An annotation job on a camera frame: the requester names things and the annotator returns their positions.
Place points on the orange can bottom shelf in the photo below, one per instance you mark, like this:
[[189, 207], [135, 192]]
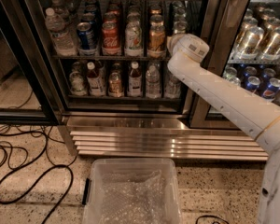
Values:
[[115, 88]]

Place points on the red coca cola can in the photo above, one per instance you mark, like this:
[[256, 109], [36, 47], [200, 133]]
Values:
[[111, 42]]

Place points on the right glass fridge door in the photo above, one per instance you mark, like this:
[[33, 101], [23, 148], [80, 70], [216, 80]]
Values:
[[227, 21]]

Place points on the clear jar bottom shelf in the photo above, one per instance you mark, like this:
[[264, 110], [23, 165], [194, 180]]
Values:
[[78, 86]]

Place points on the green soda can front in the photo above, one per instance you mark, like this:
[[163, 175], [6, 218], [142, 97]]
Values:
[[180, 27]]

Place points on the clear water bottle middle shelf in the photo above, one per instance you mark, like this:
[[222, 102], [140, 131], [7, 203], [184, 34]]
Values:
[[59, 33]]

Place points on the white green 7up can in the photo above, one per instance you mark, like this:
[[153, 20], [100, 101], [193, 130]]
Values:
[[133, 40]]

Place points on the gold brown soda can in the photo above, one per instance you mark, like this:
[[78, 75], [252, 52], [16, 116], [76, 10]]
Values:
[[156, 41]]

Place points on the stainless steel fridge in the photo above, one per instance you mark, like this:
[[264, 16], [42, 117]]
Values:
[[136, 126]]

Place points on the green soda can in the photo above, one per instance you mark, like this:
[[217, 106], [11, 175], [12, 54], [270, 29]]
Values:
[[180, 18], [180, 27]]

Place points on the red juice bottle white cap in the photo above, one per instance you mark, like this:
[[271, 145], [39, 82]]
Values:
[[96, 83]]

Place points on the bubble wrap sheet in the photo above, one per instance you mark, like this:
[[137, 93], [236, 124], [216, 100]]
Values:
[[133, 199]]

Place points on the blue pepsi can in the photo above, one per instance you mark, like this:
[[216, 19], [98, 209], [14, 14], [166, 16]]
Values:
[[87, 39]]

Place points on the dark tea bottle white cap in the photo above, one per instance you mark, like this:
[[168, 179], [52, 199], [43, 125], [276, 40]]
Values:
[[135, 80]]

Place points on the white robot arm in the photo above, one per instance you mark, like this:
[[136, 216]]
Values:
[[253, 115]]

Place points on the open glass fridge door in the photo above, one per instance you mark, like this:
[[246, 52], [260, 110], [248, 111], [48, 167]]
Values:
[[27, 94]]

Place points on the clear plastic storage bin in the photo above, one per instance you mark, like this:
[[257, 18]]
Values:
[[93, 195]]

